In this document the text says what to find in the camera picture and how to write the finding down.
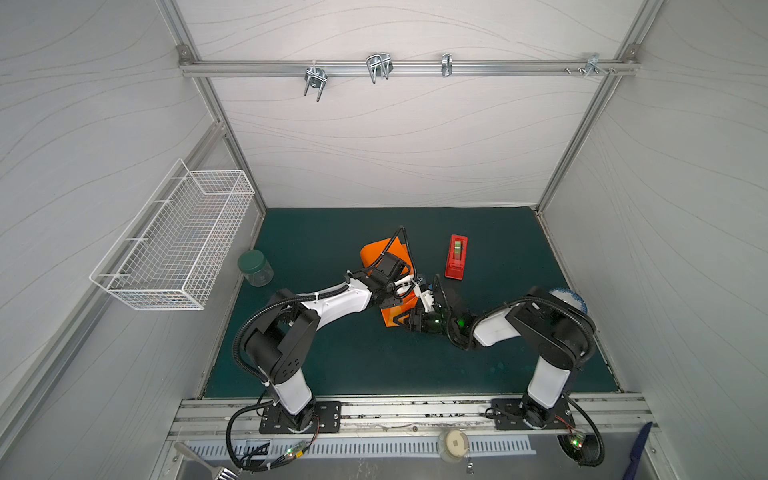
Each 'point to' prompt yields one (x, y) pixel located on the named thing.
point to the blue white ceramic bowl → (570, 298)
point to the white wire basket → (173, 250)
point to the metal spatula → (220, 472)
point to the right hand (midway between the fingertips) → (402, 314)
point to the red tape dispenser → (457, 256)
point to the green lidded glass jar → (255, 268)
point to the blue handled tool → (637, 450)
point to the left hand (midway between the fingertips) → (395, 277)
